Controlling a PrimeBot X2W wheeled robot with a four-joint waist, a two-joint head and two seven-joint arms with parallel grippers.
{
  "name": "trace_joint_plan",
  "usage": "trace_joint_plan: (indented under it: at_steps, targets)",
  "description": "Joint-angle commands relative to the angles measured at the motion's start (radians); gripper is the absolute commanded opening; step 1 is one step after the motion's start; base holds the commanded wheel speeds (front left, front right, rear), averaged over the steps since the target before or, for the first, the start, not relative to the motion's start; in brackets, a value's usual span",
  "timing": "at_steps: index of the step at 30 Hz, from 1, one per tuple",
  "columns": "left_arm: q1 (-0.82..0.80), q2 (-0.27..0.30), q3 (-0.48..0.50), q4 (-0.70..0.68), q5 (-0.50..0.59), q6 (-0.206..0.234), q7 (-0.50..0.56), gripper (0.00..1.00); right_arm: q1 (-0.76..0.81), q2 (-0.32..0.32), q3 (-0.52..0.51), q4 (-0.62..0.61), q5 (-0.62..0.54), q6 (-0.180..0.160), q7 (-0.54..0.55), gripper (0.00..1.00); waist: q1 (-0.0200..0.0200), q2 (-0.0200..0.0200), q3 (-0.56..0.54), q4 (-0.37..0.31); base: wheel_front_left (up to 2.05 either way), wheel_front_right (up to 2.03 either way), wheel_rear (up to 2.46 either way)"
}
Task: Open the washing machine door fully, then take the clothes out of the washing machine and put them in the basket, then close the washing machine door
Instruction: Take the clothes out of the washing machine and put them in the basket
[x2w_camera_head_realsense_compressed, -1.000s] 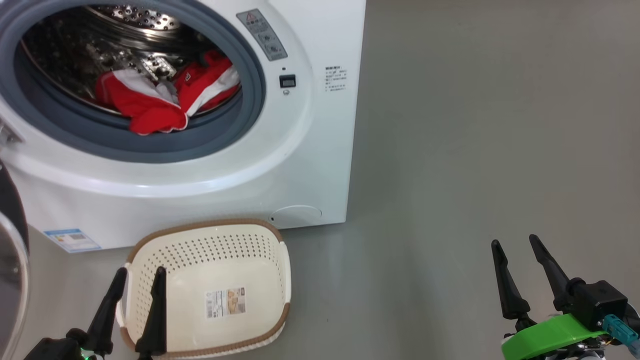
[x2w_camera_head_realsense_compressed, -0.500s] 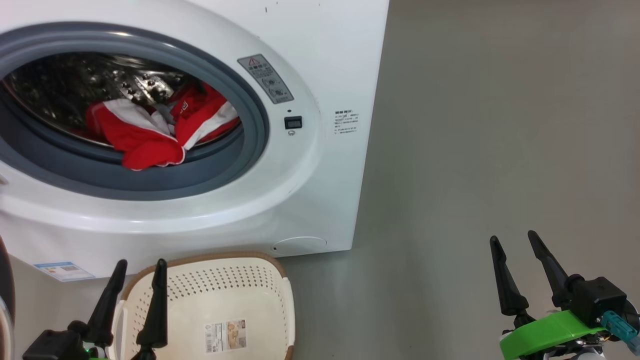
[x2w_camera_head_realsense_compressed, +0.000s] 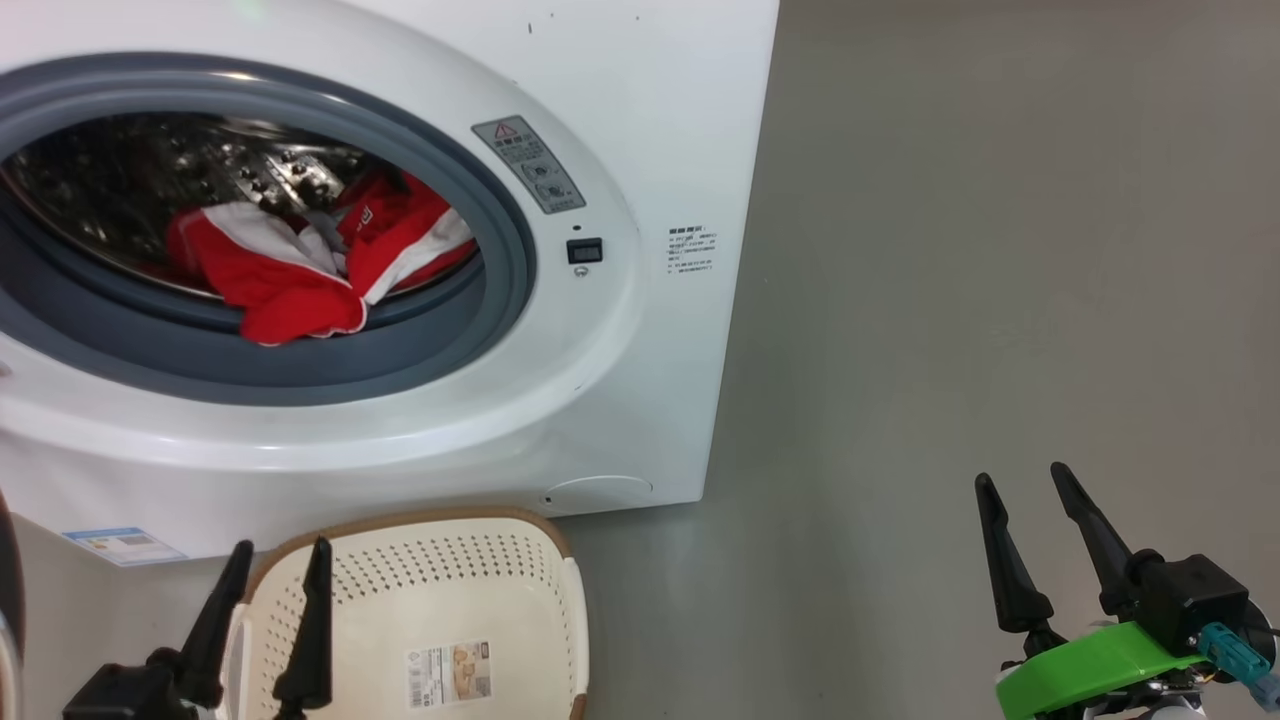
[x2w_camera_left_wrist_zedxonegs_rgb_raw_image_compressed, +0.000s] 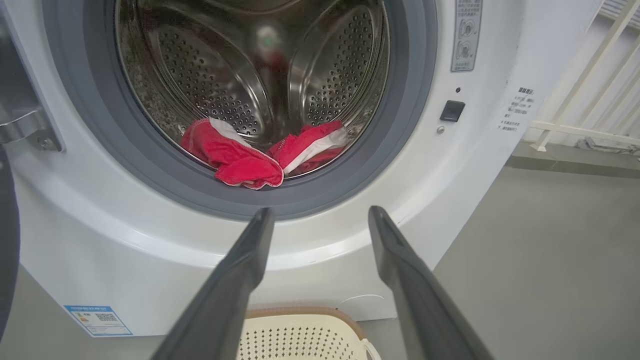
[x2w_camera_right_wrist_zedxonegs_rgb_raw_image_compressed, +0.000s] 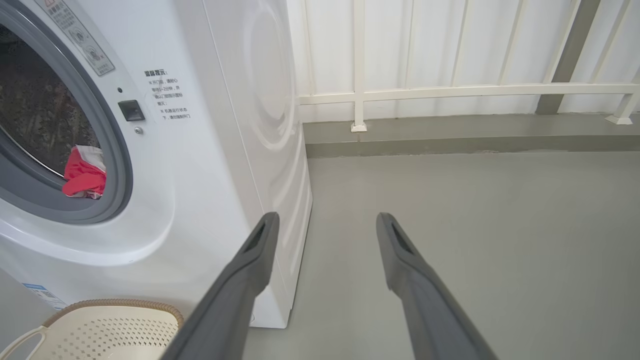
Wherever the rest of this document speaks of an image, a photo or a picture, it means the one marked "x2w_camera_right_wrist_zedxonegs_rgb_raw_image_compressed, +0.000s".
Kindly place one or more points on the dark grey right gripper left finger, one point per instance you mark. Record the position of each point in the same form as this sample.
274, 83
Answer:
230, 305

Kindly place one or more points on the stainless steel washing machine drum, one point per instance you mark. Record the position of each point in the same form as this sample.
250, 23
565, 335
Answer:
35, 100

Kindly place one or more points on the red garment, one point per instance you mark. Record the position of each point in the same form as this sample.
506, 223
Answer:
82, 177

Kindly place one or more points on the blue energy label sticker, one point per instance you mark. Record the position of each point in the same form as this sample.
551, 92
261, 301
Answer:
42, 295

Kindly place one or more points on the white metal railing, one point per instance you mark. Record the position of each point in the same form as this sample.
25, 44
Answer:
450, 91

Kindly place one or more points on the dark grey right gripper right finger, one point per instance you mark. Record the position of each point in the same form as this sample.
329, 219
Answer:
430, 315

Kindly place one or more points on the white front-load washing machine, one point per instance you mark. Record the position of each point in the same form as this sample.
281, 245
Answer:
200, 200

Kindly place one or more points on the cream plastic laundry basket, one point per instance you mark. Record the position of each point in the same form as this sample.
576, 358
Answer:
100, 335

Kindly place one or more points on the grey warning sticker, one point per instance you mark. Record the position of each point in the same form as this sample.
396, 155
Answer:
80, 37

